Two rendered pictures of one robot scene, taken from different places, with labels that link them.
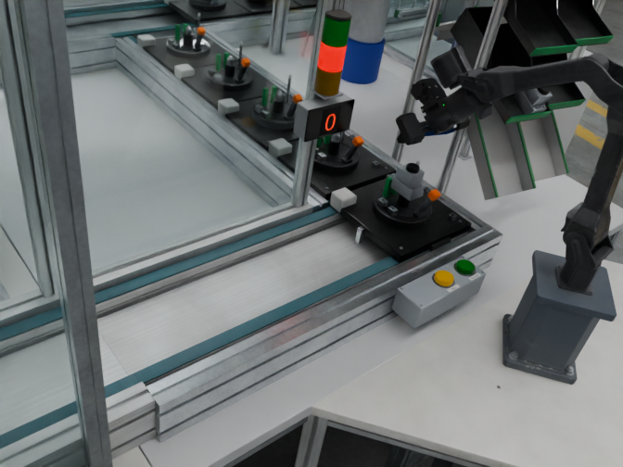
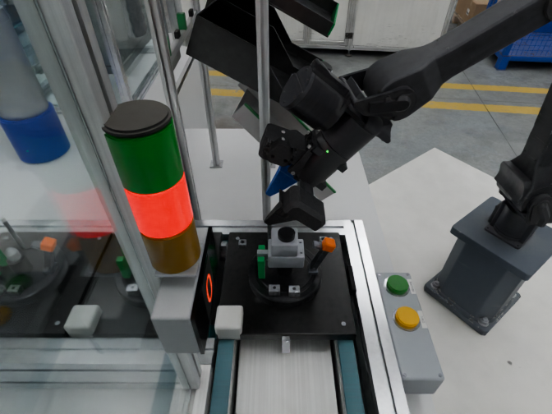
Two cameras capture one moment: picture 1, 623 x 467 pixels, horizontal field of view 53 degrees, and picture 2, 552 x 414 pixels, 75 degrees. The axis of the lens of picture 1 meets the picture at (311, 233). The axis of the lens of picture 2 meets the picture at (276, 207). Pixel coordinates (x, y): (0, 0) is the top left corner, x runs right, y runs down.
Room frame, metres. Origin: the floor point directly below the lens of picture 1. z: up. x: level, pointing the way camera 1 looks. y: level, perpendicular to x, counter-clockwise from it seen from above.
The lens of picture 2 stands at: (0.93, 0.12, 1.54)
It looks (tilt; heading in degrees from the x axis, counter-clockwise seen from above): 42 degrees down; 315
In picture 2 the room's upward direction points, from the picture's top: straight up
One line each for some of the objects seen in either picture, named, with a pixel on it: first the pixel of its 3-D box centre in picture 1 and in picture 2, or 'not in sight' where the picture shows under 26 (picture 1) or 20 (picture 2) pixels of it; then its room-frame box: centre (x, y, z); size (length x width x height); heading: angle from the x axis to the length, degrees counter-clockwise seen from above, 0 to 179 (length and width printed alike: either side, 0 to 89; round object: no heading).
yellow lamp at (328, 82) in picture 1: (327, 79); (171, 237); (1.17, 0.02, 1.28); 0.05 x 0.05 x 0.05
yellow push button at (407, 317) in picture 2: (443, 279); (406, 319); (1.01, -0.29, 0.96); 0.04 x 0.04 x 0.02
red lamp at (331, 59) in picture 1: (332, 55); (159, 199); (1.17, 0.02, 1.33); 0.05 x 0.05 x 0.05
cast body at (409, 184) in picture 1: (406, 177); (280, 246); (1.23, -0.19, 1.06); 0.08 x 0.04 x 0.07; 45
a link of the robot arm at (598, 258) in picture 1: (590, 245); (531, 195); (0.95, -0.51, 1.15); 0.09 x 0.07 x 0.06; 141
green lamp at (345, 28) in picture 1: (336, 30); (145, 150); (1.17, 0.02, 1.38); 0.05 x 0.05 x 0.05
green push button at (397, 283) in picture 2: (464, 268); (397, 286); (1.06, -0.34, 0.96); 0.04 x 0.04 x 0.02
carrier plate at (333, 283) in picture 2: (400, 213); (284, 279); (1.22, -0.20, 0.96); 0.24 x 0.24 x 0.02; 45
